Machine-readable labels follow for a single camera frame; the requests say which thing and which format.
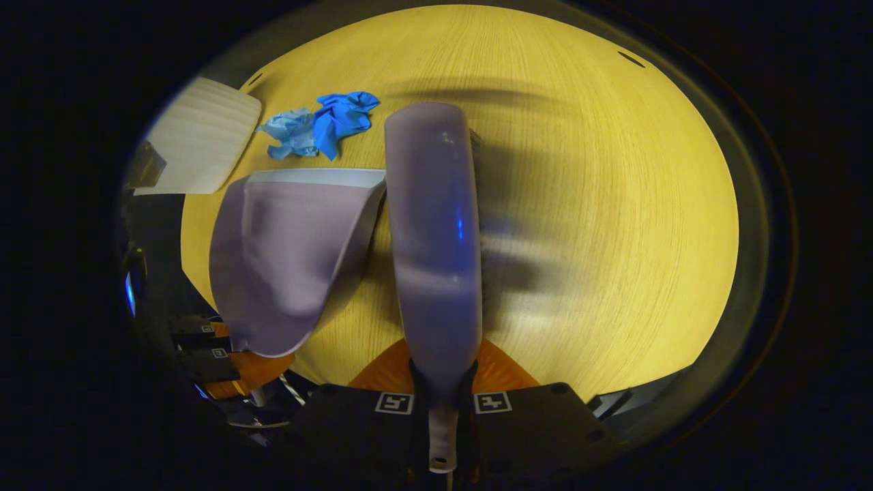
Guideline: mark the black desk edge rail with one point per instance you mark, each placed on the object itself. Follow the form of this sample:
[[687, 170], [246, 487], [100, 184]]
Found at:
[[610, 404]]

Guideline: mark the light blue paper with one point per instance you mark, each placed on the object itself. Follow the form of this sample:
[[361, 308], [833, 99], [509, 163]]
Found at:
[[290, 133]]

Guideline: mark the wooden desktop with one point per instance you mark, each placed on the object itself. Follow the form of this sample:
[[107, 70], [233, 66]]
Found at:
[[600, 204]]

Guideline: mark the dark blue paper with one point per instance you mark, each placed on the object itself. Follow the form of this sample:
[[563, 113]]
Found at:
[[341, 119]]

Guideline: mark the small pale pink broom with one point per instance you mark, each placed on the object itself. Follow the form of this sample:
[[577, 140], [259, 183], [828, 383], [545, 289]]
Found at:
[[433, 239]]

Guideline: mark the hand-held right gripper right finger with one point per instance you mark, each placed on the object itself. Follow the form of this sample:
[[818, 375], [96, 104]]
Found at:
[[532, 429]]

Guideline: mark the white ribbed garbage bin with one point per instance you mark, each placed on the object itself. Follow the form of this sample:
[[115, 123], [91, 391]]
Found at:
[[201, 136]]

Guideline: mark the pale pink dustpan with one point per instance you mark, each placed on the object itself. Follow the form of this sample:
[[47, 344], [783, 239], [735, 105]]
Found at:
[[286, 259]]

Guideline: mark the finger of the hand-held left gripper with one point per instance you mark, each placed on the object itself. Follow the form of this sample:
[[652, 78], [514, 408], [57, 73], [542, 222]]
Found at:
[[194, 329], [211, 368]]

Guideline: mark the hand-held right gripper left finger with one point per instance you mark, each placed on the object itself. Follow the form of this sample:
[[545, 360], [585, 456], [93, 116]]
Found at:
[[354, 429]]

